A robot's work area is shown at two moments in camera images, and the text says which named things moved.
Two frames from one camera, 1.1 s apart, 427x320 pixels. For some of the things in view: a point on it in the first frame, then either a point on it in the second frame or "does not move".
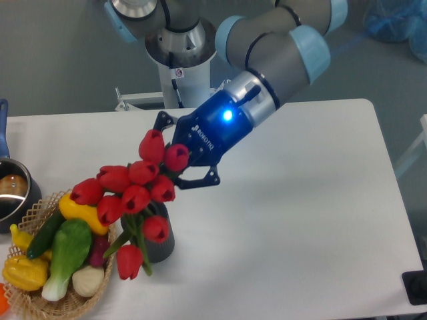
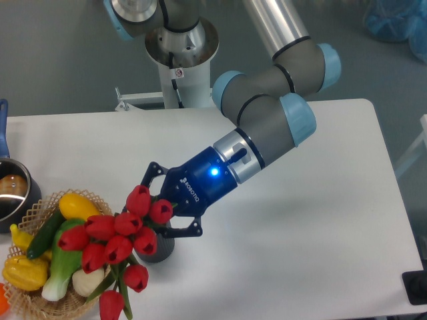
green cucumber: [46, 233] does not move
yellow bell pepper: [25, 273] does not move
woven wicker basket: [31, 305] does not move
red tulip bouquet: [124, 194] -> [113, 242]
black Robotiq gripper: [208, 131] -> [190, 187]
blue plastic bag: [398, 21] does not move
